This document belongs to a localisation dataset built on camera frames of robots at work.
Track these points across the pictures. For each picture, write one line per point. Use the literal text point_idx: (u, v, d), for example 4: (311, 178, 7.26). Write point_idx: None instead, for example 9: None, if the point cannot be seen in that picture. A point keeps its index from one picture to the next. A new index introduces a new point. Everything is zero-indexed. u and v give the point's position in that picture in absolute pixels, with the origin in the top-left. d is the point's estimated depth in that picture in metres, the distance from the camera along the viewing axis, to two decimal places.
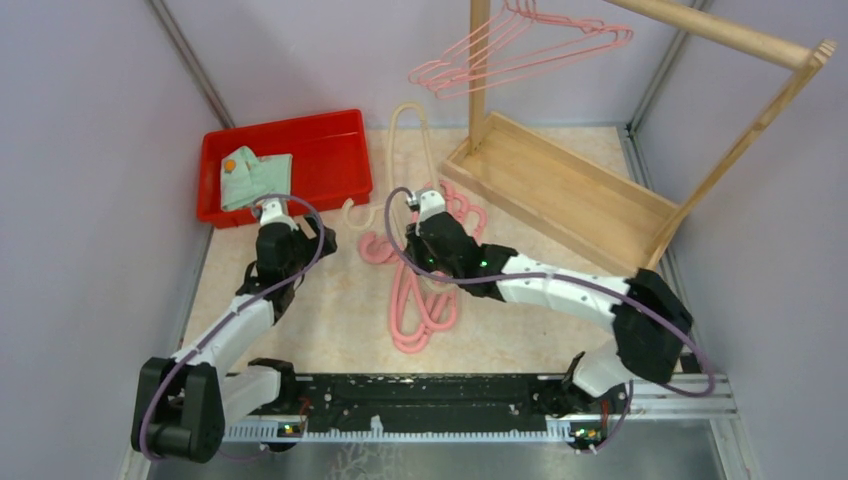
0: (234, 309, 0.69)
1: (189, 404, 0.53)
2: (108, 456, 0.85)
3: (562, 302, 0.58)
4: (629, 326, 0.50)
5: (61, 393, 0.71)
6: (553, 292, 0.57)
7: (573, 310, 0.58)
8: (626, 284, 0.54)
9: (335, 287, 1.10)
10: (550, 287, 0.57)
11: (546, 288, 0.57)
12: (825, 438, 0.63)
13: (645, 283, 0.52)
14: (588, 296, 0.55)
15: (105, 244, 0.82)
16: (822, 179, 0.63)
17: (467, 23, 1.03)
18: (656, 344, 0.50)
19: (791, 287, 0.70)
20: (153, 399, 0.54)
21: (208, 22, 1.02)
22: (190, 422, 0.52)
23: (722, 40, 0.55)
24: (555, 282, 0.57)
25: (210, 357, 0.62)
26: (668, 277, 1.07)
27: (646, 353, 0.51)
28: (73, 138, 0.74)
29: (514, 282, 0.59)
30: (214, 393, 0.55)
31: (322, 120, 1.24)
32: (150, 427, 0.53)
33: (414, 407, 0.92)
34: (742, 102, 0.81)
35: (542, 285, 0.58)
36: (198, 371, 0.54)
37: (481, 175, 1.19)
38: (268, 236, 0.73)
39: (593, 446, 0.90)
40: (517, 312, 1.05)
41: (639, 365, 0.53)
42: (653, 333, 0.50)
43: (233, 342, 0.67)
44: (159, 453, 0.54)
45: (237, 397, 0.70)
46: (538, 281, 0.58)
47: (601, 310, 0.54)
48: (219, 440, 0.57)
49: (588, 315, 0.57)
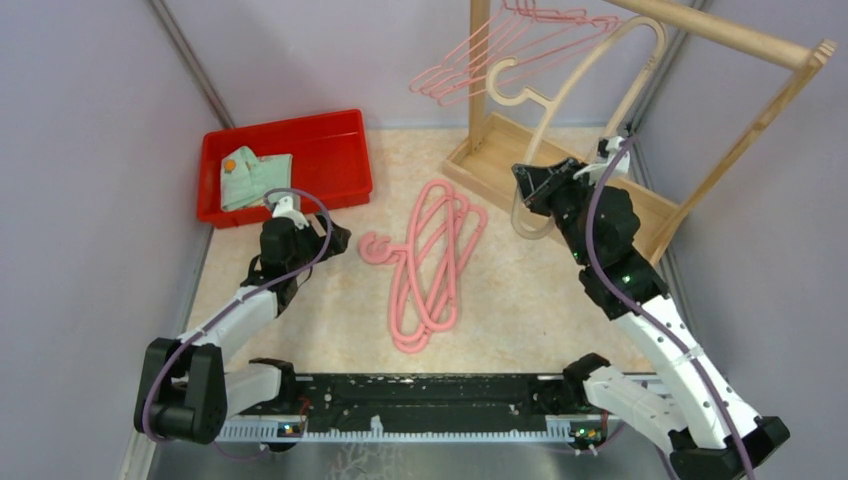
0: (239, 298, 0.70)
1: (194, 385, 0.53)
2: (108, 457, 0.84)
3: (675, 384, 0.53)
4: (728, 463, 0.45)
5: (61, 391, 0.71)
6: (678, 369, 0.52)
7: (679, 397, 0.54)
8: (754, 423, 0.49)
9: (335, 287, 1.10)
10: (681, 367, 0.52)
11: (675, 363, 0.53)
12: (825, 436, 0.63)
13: (772, 437, 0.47)
14: (711, 406, 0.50)
15: (105, 242, 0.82)
16: (821, 178, 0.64)
17: (467, 24, 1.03)
18: None
19: (791, 285, 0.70)
20: (155, 379, 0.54)
21: (209, 22, 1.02)
22: (193, 403, 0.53)
23: (722, 40, 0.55)
24: (688, 368, 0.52)
25: (215, 338, 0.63)
26: (670, 281, 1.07)
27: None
28: (72, 135, 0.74)
29: (648, 331, 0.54)
30: (219, 373, 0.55)
31: (322, 120, 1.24)
32: (154, 407, 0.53)
33: (414, 407, 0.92)
34: (741, 102, 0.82)
35: (674, 357, 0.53)
36: (203, 350, 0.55)
37: (480, 175, 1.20)
38: (272, 230, 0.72)
39: (593, 446, 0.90)
40: (518, 312, 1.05)
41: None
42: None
43: (236, 329, 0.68)
44: (162, 435, 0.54)
45: (238, 389, 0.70)
46: (675, 351, 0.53)
47: (710, 425, 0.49)
48: (220, 424, 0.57)
49: (687, 414, 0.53)
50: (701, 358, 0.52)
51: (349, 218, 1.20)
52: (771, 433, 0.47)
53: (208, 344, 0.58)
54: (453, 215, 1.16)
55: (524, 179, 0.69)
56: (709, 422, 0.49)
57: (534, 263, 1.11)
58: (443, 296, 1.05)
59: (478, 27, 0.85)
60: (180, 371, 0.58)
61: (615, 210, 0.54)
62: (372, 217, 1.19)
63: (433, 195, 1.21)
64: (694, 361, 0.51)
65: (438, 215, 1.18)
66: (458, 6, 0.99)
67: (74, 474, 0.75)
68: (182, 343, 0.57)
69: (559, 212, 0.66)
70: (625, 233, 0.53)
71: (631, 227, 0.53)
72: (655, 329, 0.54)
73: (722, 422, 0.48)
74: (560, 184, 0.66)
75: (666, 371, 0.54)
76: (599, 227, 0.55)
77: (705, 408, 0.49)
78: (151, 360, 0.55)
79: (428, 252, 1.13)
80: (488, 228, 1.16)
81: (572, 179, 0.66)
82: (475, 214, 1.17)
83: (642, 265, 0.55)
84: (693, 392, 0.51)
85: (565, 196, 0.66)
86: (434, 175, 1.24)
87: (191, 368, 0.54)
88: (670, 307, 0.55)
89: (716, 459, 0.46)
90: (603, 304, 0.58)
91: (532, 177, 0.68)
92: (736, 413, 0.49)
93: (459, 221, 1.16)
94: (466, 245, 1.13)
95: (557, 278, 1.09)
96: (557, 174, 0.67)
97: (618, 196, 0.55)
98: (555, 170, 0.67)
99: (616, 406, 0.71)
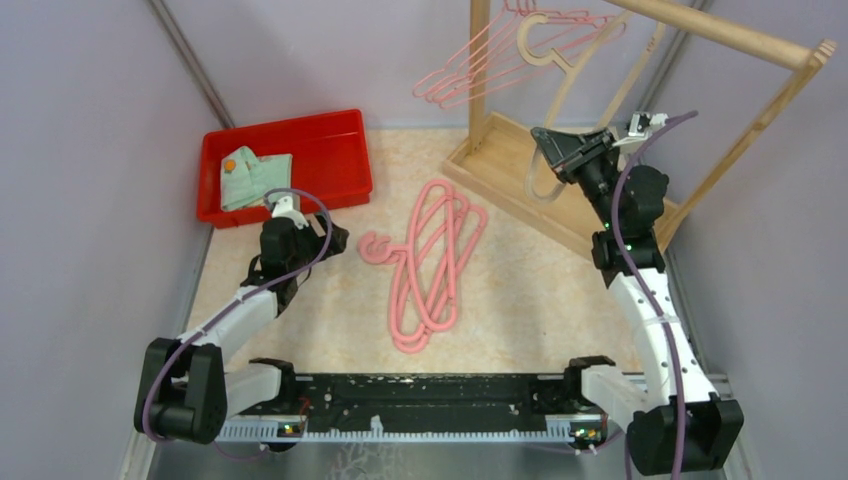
0: (239, 298, 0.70)
1: (194, 384, 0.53)
2: (108, 456, 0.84)
3: (645, 346, 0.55)
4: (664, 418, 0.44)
5: (60, 391, 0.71)
6: (647, 328, 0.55)
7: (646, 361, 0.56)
8: (706, 396, 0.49)
9: (335, 287, 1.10)
10: (651, 327, 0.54)
11: (647, 322, 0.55)
12: (824, 434, 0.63)
13: (725, 420, 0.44)
14: (668, 368, 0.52)
15: (105, 242, 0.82)
16: (821, 177, 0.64)
17: (467, 24, 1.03)
18: (658, 443, 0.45)
19: (791, 284, 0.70)
20: (155, 379, 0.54)
21: (210, 23, 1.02)
22: (194, 402, 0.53)
23: (722, 39, 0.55)
24: (655, 330, 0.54)
25: (215, 338, 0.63)
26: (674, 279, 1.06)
27: (652, 445, 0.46)
28: (72, 136, 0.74)
29: (631, 291, 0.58)
30: (219, 373, 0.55)
31: (322, 120, 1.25)
32: (154, 407, 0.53)
33: (414, 407, 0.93)
34: (741, 102, 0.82)
35: (648, 317, 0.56)
36: (203, 350, 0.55)
37: (481, 175, 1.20)
38: (272, 230, 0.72)
39: (593, 446, 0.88)
40: (517, 311, 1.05)
41: (635, 444, 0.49)
42: (668, 444, 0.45)
43: (237, 328, 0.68)
44: (162, 435, 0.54)
45: (239, 389, 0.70)
46: (649, 313, 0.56)
47: (661, 383, 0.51)
48: (220, 424, 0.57)
49: (650, 379, 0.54)
50: (673, 324, 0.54)
51: (349, 219, 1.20)
52: (725, 415, 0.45)
53: (207, 343, 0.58)
54: (453, 215, 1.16)
55: (553, 144, 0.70)
56: (660, 380, 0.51)
57: (534, 263, 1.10)
58: (443, 296, 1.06)
59: (478, 29, 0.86)
60: (180, 371, 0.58)
61: (649, 192, 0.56)
62: (372, 217, 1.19)
63: (433, 195, 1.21)
64: (663, 323, 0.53)
65: (438, 215, 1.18)
66: (458, 6, 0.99)
67: (74, 474, 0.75)
68: (183, 343, 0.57)
69: (590, 179, 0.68)
70: (647, 215, 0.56)
71: (655, 212, 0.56)
72: (635, 290, 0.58)
73: (673, 383, 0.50)
74: (593, 153, 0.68)
75: (639, 332, 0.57)
76: (628, 203, 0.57)
77: (661, 367, 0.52)
78: (151, 361, 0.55)
79: (428, 252, 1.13)
80: (488, 228, 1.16)
81: (607, 148, 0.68)
82: (475, 214, 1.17)
83: (648, 244, 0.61)
84: (655, 352, 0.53)
85: (597, 165, 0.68)
86: (434, 175, 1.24)
87: (191, 368, 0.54)
88: (663, 282, 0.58)
89: (656, 413, 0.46)
90: (602, 269, 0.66)
91: (560, 142, 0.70)
92: (690, 380, 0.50)
93: (459, 221, 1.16)
94: (466, 245, 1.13)
95: (558, 278, 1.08)
96: (591, 142, 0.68)
97: (655, 177, 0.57)
98: (588, 137, 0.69)
99: (602, 394, 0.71)
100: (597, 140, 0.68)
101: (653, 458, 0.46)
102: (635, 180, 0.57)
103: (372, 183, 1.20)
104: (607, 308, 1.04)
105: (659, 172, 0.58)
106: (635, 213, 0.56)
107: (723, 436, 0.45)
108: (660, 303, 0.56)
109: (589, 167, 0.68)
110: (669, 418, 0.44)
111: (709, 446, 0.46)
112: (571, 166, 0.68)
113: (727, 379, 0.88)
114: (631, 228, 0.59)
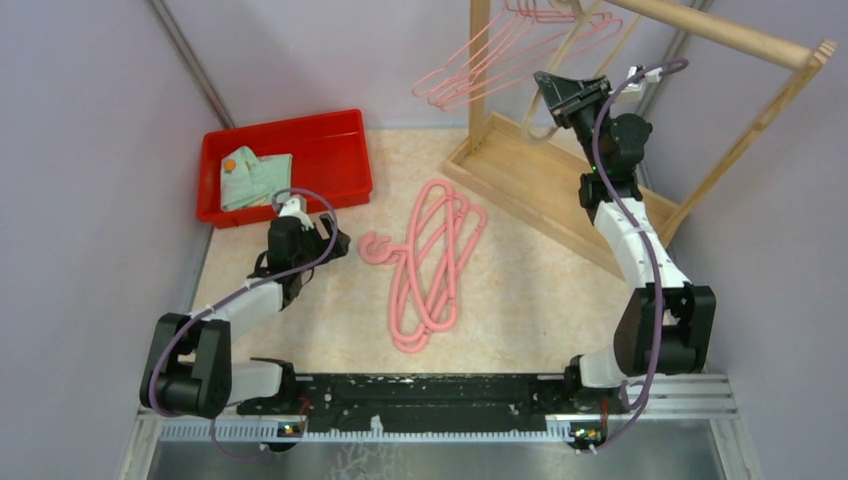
0: (247, 285, 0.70)
1: (201, 357, 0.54)
2: (107, 456, 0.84)
3: (624, 251, 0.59)
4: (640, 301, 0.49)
5: (58, 393, 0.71)
6: (626, 238, 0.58)
7: (626, 265, 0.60)
8: (681, 284, 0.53)
9: (335, 286, 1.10)
10: (629, 235, 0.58)
11: (625, 232, 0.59)
12: (826, 434, 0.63)
13: (699, 303, 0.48)
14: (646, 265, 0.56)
15: (105, 245, 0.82)
16: (820, 179, 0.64)
17: (467, 24, 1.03)
18: (640, 329, 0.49)
19: (791, 282, 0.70)
20: (164, 351, 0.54)
21: (210, 23, 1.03)
22: (199, 376, 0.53)
23: (722, 40, 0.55)
24: (635, 236, 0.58)
25: (224, 315, 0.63)
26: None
27: (634, 333, 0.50)
28: (73, 137, 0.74)
29: (611, 213, 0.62)
30: (226, 349, 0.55)
31: (322, 121, 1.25)
32: (159, 381, 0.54)
33: (414, 406, 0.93)
34: (741, 103, 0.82)
35: (626, 230, 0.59)
36: (212, 324, 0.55)
37: (481, 175, 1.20)
38: (280, 226, 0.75)
39: (593, 446, 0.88)
40: (517, 311, 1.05)
41: (623, 344, 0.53)
42: (647, 327, 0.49)
43: (243, 313, 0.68)
44: (169, 410, 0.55)
45: (240, 376, 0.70)
46: (627, 226, 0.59)
47: (639, 274, 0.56)
48: (225, 399, 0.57)
49: (631, 276, 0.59)
50: (650, 234, 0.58)
51: (349, 218, 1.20)
52: (699, 300, 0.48)
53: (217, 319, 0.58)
54: (453, 215, 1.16)
55: (552, 88, 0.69)
56: (638, 273, 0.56)
57: (534, 263, 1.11)
58: (443, 296, 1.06)
59: (478, 30, 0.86)
60: (187, 346, 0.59)
61: (633, 139, 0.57)
62: (372, 217, 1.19)
63: (433, 195, 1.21)
64: (640, 232, 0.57)
65: (438, 215, 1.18)
66: (458, 7, 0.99)
67: (74, 474, 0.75)
68: (191, 317, 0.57)
69: (584, 124, 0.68)
70: (628, 159, 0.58)
71: (635, 157, 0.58)
72: (616, 210, 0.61)
73: (650, 271, 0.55)
74: (588, 100, 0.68)
75: (621, 247, 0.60)
76: (612, 147, 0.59)
77: (638, 263, 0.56)
78: (161, 333, 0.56)
79: (428, 251, 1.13)
80: (488, 228, 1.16)
81: (604, 96, 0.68)
82: (475, 214, 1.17)
83: (629, 184, 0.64)
84: (633, 251, 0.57)
85: (591, 112, 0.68)
86: (434, 175, 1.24)
87: (201, 342, 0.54)
88: (641, 207, 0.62)
89: (634, 298, 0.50)
90: (586, 207, 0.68)
91: (559, 87, 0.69)
92: (667, 273, 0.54)
93: (459, 221, 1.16)
94: (466, 246, 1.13)
95: (558, 279, 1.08)
96: (589, 89, 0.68)
97: (639, 124, 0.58)
98: (586, 84, 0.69)
99: (597, 371, 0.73)
100: (595, 87, 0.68)
101: (633, 345, 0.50)
102: (621, 127, 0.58)
103: (372, 184, 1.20)
104: (606, 308, 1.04)
105: (644, 119, 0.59)
106: (617, 157, 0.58)
107: (699, 320, 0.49)
108: (638, 219, 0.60)
109: (585, 111, 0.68)
110: (644, 300, 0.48)
111: (688, 340, 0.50)
112: (568, 110, 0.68)
113: (727, 379, 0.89)
114: (615, 171, 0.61)
